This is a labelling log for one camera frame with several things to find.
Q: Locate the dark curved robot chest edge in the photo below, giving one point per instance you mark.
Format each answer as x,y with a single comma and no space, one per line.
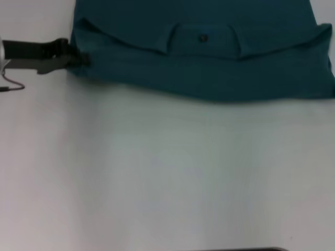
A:
257,249

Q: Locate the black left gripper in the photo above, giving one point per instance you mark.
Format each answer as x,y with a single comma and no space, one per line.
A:
34,56

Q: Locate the teal t-shirt with beige print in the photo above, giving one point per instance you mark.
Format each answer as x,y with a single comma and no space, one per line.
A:
209,73

